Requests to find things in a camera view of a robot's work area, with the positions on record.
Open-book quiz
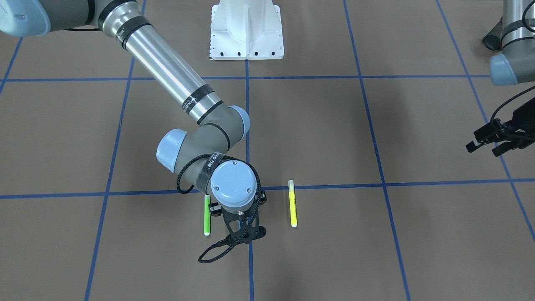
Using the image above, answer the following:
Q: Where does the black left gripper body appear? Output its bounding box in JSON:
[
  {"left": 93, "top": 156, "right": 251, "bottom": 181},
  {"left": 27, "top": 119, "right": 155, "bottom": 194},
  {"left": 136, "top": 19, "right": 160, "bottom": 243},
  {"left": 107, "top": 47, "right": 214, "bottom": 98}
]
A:
[{"left": 506, "top": 99, "right": 535, "bottom": 147}]

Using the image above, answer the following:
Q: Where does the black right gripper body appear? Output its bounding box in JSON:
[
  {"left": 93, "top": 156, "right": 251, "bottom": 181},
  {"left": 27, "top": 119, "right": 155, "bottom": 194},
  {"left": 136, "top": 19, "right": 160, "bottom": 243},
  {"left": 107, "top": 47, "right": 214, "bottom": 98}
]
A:
[{"left": 210, "top": 190, "right": 266, "bottom": 245}]

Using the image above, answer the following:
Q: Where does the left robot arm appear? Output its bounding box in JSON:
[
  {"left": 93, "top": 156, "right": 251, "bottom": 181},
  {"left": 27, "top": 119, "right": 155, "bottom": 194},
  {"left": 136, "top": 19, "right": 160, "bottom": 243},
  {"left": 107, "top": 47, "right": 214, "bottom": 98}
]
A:
[{"left": 466, "top": 0, "right": 535, "bottom": 156}]

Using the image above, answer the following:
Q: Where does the green highlighter marker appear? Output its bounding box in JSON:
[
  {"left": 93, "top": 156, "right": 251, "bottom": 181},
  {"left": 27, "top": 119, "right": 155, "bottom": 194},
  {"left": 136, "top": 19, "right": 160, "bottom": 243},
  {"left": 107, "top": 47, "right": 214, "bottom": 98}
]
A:
[{"left": 203, "top": 194, "right": 211, "bottom": 236}]

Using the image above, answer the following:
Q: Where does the yellow highlighter marker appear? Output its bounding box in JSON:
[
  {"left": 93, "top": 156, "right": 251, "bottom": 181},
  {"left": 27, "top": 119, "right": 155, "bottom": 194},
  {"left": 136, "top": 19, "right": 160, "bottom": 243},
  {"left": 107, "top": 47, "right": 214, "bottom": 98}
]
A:
[{"left": 288, "top": 179, "right": 298, "bottom": 227}]

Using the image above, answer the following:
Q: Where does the black mesh pen cup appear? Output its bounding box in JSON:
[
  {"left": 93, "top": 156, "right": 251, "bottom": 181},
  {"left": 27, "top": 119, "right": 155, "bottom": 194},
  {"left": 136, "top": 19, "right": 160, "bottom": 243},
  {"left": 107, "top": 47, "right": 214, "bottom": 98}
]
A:
[{"left": 482, "top": 19, "right": 503, "bottom": 52}]

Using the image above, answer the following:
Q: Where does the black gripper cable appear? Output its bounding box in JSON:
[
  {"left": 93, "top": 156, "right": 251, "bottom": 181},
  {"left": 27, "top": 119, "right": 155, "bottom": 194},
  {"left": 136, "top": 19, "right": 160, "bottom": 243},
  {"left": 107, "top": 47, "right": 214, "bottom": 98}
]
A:
[{"left": 176, "top": 154, "right": 262, "bottom": 264}]

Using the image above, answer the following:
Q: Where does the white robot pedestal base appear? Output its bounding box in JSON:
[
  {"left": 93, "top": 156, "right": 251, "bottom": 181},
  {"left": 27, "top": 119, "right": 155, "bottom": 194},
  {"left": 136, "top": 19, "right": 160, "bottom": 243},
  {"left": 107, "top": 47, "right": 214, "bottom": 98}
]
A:
[{"left": 209, "top": 0, "right": 285, "bottom": 61}]

